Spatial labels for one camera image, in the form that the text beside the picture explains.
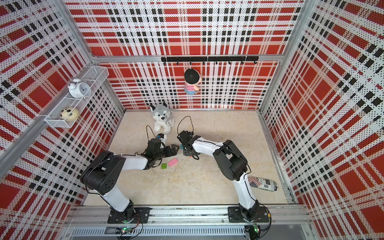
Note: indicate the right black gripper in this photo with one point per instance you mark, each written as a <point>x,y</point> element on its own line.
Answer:
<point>186,153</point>

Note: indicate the striped flag pattern object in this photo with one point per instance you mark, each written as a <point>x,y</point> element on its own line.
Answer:
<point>263,184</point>

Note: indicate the light pink block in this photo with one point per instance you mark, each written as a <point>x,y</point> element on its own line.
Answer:
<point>173,162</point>

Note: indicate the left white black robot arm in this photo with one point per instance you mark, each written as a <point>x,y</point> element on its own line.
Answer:
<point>101,176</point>

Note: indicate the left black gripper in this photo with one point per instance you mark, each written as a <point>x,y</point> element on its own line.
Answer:
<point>174,152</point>

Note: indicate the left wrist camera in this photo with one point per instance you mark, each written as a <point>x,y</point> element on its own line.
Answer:
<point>162,137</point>

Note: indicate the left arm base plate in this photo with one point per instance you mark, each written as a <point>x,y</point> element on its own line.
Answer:
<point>132,215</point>

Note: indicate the white alarm clock on shelf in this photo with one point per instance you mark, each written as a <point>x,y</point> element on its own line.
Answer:
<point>79,89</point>

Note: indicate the black hook rail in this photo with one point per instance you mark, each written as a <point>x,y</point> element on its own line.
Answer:
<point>210,59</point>

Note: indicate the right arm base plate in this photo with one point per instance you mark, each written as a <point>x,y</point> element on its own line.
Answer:
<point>239,214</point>

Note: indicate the hanging doll with black hat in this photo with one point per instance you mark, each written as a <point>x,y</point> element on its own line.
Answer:
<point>192,80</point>

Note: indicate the left green circuit board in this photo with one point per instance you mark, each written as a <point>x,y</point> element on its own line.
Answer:
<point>124,230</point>

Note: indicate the husky plush toy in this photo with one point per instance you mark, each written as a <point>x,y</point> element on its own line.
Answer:
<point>164,120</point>

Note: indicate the cream panda ball toy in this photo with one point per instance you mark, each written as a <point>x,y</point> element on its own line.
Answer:
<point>70,114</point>

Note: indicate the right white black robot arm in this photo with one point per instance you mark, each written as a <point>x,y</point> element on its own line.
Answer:
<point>231,162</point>

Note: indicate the white wire wall shelf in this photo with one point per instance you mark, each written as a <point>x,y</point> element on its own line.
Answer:
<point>94,76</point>

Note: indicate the aluminium front rail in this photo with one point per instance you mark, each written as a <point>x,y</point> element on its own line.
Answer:
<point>287,222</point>

